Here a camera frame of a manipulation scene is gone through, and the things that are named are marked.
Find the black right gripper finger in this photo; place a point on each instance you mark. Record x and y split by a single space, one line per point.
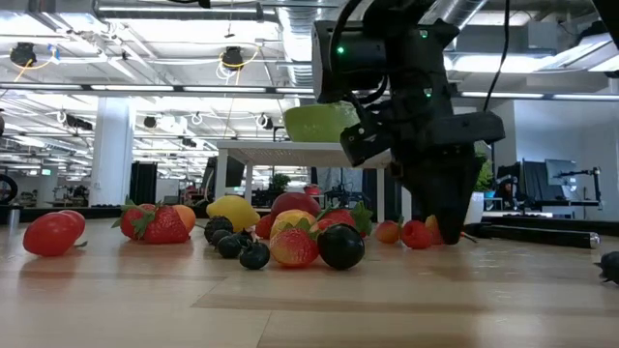
459 193
421 193

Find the green plant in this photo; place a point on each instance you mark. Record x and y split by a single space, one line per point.
483 174

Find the small orange apricot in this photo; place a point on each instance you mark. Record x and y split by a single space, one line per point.
187 217
432 227

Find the black plum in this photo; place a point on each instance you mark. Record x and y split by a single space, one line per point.
341 247

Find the green colander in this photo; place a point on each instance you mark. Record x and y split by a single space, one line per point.
309 125

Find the dark blueberry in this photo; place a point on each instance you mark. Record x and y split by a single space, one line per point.
218 238
243 238
255 256
228 247
611 267

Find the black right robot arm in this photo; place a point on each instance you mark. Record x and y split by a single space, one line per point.
358 58

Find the monitor on black arm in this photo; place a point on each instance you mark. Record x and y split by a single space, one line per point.
560 171

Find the person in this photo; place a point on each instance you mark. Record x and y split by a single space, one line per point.
508 191

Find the black kitchen knife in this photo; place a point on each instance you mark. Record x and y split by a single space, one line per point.
532 235

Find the small red pot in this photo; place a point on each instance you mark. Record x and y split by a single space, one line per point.
312 189

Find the dark red apple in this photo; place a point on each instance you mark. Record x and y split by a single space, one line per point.
296 203

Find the pale yellow-red strawberry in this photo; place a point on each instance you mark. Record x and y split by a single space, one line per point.
292 249

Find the small background potted plant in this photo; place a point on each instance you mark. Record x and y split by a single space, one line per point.
279 181

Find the white perforated riser shelf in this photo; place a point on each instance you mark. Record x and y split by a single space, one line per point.
271 154

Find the small red cherry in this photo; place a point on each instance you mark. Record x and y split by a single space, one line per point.
263 226

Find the long ceiling light strip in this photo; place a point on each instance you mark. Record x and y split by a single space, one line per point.
217 88

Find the black partition screen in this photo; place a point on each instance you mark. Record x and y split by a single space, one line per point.
143 183

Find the white building column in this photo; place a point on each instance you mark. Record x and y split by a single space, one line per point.
112 150

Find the red cherry tomato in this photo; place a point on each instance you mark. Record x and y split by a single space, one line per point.
48 234
77 220

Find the black round wheel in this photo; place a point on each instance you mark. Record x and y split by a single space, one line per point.
7 188

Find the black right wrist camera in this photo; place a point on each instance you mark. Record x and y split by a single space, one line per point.
365 145

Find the silver spiral air duct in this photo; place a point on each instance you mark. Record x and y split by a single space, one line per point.
295 43

